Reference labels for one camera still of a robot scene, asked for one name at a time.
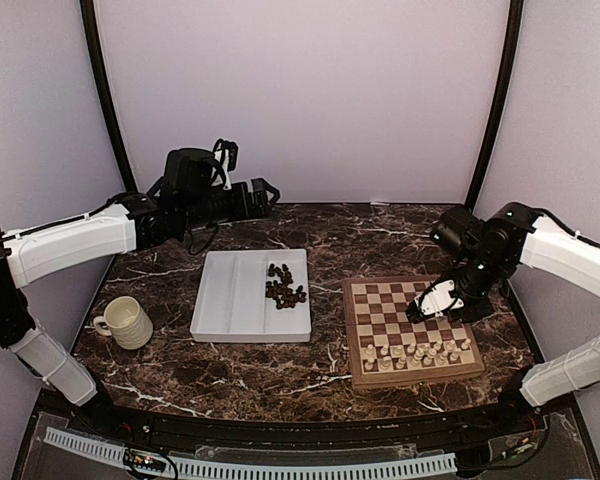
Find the dark chess pieces pile lower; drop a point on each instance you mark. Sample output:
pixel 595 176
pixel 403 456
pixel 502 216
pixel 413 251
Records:
pixel 284 296

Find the dark chess pieces pile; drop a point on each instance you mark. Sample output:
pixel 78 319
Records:
pixel 284 296
pixel 282 272

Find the white chess queen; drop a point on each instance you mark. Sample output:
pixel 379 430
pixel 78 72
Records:
pixel 417 358

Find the dark chess pieces pile upper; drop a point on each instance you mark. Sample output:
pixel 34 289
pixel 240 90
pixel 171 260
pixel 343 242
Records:
pixel 282 272

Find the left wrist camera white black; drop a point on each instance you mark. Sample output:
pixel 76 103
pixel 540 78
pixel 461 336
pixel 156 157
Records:
pixel 225 154

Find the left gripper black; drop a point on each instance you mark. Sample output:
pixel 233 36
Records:
pixel 243 208

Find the black right frame post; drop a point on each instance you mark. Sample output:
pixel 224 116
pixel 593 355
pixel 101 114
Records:
pixel 501 89

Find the black left frame post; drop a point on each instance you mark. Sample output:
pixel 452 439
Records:
pixel 101 81

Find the wooden chess board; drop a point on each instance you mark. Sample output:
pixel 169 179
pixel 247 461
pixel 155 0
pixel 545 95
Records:
pixel 375 313

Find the cream ribbed ceramic mug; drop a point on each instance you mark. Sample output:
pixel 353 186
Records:
pixel 126 322

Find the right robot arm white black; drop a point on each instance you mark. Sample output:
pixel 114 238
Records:
pixel 556 271

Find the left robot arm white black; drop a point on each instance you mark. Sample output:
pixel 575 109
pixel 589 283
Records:
pixel 125 223

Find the white plastic divided tray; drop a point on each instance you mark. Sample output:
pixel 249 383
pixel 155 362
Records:
pixel 232 306

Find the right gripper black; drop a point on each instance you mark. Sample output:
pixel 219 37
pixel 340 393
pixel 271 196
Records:
pixel 471 313

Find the white slotted cable duct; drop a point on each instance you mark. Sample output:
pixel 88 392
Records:
pixel 225 463

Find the black front rail base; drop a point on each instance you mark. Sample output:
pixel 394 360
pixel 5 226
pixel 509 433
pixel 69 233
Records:
pixel 548 444

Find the black frame post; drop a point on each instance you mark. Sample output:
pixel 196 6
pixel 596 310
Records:
pixel 101 81
pixel 501 89

